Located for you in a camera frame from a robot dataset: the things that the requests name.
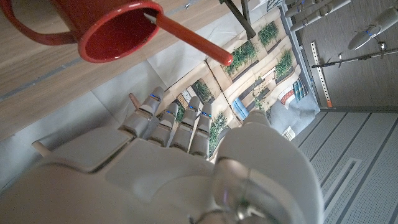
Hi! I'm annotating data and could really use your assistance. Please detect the black pole with metal clamps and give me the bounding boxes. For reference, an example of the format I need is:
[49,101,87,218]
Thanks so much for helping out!
[311,42,398,69]

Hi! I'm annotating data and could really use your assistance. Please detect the red enamel cup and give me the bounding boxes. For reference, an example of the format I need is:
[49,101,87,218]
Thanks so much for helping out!
[0,0,164,64]

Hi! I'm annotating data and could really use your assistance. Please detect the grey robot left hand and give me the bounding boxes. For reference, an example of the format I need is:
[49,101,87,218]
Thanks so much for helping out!
[284,0,398,51]

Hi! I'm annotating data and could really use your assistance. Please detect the printed backdrop with armchair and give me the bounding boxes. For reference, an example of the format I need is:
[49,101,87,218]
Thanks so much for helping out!
[0,0,322,190]

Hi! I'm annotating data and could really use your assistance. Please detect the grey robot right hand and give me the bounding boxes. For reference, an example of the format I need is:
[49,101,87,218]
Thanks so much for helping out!
[0,86,326,224]

